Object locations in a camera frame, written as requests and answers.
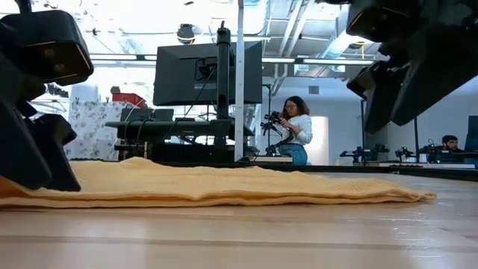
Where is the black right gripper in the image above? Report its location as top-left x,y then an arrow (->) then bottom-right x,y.
346,0 -> 478,135

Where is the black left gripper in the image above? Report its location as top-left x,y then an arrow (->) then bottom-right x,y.
0,52 -> 81,193

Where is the yellow waffle-weave towel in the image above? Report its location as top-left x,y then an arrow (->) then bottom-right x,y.
0,156 -> 438,209

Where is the white floral cloth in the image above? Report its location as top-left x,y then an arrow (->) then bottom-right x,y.
62,98 -> 128,162

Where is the person seated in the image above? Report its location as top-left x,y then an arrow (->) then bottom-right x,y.
441,134 -> 465,152

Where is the blue background screen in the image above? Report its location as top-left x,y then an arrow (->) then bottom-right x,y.
464,114 -> 478,152

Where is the black background robot on table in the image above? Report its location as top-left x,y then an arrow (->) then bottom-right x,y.
339,143 -> 390,164

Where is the long ceiling light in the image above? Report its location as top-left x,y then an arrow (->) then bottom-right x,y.
88,52 -> 158,62
261,56 -> 375,66

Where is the red storage box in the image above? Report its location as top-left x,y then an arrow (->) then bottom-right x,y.
111,92 -> 148,110

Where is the white rounded panel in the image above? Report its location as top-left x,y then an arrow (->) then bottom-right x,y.
305,115 -> 330,167

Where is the person standing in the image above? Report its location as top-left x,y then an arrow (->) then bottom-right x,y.
277,95 -> 314,167

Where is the grey background desk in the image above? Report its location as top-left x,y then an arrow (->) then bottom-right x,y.
105,118 -> 255,142

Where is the black computer monitor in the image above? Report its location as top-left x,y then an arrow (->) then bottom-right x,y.
152,40 -> 264,107

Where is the black monitor pole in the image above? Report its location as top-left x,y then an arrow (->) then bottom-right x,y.
216,21 -> 232,121

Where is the black ceiling dome fixture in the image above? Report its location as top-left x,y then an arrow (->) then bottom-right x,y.
176,22 -> 196,46

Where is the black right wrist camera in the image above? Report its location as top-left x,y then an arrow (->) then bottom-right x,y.
344,0 -> 423,43

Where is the white upright post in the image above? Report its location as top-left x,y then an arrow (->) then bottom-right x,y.
234,0 -> 246,162

